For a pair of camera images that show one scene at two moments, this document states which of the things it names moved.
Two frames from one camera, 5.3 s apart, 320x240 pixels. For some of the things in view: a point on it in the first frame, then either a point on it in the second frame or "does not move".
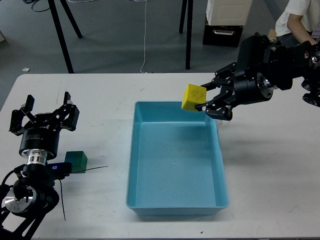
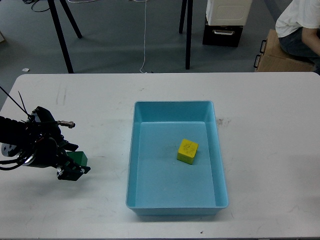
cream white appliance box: (228, 12) does not move
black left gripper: (39, 140) → (48, 154)
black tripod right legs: (189, 28) does not move
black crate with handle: (228, 36) does not move
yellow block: (193, 95) → (187, 151)
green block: (78, 160) does not move
